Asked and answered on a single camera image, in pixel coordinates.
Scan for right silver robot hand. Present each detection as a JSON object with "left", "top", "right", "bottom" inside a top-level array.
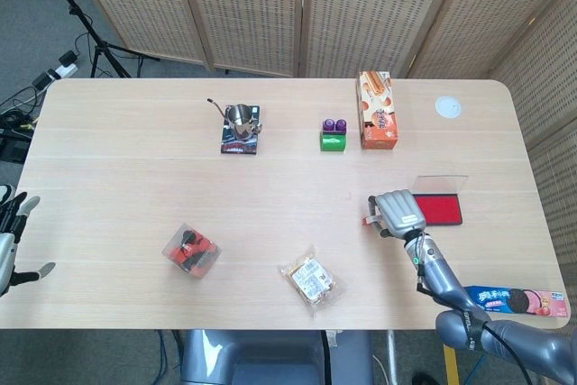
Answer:
[{"left": 365, "top": 189, "right": 427, "bottom": 240}]

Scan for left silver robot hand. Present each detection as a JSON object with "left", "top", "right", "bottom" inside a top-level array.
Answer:
[{"left": 0, "top": 184, "right": 57, "bottom": 298}]

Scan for red ink pad clear lid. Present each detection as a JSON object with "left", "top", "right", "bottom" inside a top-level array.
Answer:
[{"left": 412, "top": 174, "right": 470, "bottom": 227}]

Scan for green toy building block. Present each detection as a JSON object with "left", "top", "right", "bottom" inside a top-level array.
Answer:
[{"left": 318, "top": 130, "right": 350, "bottom": 153}]

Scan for orange snack box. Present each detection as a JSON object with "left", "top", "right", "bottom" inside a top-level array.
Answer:
[{"left": 355, "top": 69, "right": 400, "bottom": 151}]

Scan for purple toy building block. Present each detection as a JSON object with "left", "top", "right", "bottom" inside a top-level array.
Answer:
[{"left": 321, "top": 118, "right": 349, "bottom": 137}]

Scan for bread in clear wrapper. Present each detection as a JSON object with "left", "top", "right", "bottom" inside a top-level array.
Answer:
[{"left": 278, "top": 244, "right": 348, "bottom": 320}]

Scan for white round disc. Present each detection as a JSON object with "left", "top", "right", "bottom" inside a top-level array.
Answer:
[{"left": 435, "top": 95, "right": 463, "bottom": 120}]

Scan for white table leg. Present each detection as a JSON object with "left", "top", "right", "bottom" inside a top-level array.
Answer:
[{"left": 384, "top": 329, "right": 398, "bottom": 385}]

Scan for blue pink cookie box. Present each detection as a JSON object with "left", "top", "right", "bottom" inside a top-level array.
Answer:
[{"left": 465, "top": 284, "right": 571, "bottom": 318}]

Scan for dark printed flat box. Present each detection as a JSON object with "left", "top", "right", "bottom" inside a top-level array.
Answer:
[{"left": 219, "top": 105, "right": 264, "bottom": 156}]

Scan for white power strip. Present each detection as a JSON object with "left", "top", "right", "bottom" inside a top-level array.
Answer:
[{"left": 32, "top": 63, "right": 78, "bottom": 91}]

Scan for steel cup with thin spout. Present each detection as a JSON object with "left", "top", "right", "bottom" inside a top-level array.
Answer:
[{"left": 206, "top": 97, "right": 264, "bottom": 140}]

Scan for clear box orange black items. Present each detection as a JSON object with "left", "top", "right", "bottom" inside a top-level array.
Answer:
[{"left": 161, "top": 222, "right": 225, "bottom": 279}]

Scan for black tripod stand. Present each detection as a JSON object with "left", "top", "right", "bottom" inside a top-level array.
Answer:
[{"left": 34, "top": 0, "right": 160, "bottom": 79}]

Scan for wooden rattan folding screen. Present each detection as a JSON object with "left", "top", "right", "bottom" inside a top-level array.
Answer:
[{"left": 62, "top": 0, "right": 577, "bottom": 300}]

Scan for black floor cable bundle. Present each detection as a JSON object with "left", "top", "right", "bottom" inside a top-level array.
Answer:
[{"left": 0, "top": 82, "right": 46, "bottom": 163}]

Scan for blue cable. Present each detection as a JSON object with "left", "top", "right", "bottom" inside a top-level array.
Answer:
[
  {"left": 463, "top": 353, "right": 489, "bottom": 385},
  {"left": 156, "top": 329, "right": 171, "bottom": 385}
]

